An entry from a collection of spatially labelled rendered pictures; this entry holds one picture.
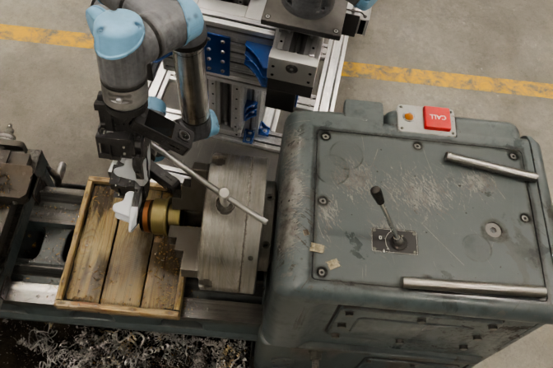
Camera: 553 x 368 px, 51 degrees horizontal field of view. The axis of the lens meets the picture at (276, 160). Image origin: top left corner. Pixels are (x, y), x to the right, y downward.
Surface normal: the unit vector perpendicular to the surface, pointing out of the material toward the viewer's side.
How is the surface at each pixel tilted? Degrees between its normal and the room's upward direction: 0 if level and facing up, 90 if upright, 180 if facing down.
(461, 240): 0
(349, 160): 0
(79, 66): 0
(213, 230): 33
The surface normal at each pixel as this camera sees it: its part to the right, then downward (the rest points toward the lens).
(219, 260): -0.01, 0.41
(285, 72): -0.21, 0.83
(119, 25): 0.10, -0.70
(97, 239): 0.08, -0.52
